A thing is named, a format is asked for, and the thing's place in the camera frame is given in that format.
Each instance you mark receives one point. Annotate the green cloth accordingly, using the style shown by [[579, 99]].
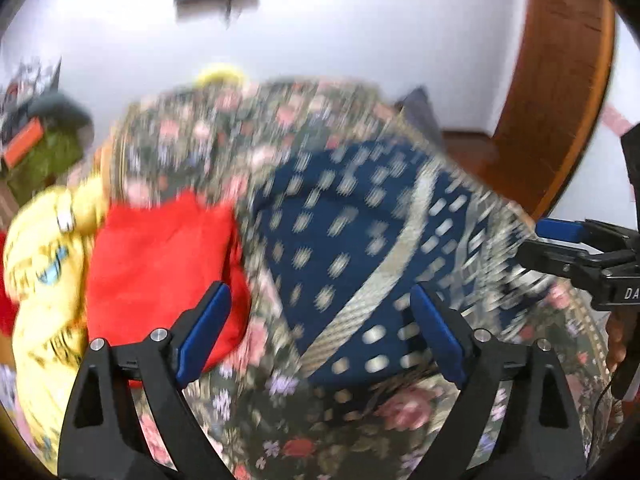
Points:
[[47, 162]]

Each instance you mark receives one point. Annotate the navy dotted garment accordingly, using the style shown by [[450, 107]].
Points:
[[360, 240]]

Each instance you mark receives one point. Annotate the grey bag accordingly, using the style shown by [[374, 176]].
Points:
[[420, 110]]

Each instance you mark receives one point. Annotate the floral blanket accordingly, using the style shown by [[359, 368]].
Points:
[[280, 125]]

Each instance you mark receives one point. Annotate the red cloth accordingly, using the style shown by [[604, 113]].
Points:
[[160, 270]]

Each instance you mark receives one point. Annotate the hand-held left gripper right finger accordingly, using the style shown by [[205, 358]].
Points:
[[442, 337]]

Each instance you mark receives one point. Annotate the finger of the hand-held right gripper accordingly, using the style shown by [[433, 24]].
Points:
[[555, 260], [562, 229]]

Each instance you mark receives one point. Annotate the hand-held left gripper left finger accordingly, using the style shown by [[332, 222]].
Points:
[[205, 332]]

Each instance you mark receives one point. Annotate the yellow printed cloth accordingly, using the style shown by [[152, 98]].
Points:
[[47, 280]]

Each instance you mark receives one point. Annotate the person's right hand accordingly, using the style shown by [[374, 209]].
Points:
[[617, 342]]

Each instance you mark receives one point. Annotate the orange box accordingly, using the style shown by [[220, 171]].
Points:
[[22, 144]]

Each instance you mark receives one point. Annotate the yellow plush toy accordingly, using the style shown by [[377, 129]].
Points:
[[220, 74]]

